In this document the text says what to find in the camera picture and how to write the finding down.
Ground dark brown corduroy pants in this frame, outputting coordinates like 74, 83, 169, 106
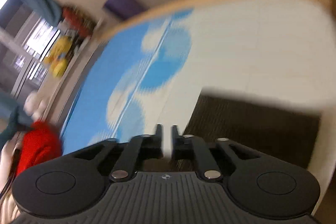
142, 87, 322, 173

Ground red folded blanket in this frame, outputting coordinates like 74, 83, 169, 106
16, 121, 62, 176

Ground yellow plush toy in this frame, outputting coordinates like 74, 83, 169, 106
43, 36, 72, 78

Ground blue white patterned bedsheet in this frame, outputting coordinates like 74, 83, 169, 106
60, 0, 336, 177

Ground purple box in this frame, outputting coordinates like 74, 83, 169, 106
103, 0, 147, 21

